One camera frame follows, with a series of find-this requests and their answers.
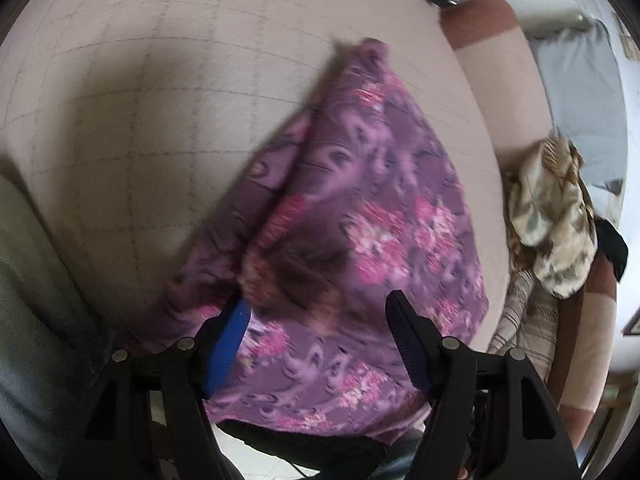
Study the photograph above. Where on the pink bolster with brown end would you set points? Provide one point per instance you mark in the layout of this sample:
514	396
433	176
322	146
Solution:
590	350

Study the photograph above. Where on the beige floral blanket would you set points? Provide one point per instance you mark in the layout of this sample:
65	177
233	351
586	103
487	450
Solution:
550	215

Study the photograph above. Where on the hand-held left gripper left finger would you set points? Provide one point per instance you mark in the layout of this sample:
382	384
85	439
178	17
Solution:
230	340

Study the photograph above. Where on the striped floral quilt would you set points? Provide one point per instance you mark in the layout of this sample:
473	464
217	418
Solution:
530	320

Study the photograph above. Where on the black cloth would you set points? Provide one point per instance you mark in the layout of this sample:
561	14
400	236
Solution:
612	250

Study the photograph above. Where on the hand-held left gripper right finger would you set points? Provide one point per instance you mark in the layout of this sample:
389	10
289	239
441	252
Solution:
407	340

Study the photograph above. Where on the purple floral dress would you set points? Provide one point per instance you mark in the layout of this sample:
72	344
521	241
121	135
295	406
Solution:
360	220

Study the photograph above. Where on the grey pillow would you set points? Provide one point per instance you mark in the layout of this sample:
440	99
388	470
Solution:
585	110

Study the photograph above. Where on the pink bolster with red end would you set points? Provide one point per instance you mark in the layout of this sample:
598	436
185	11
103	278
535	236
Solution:
500	75

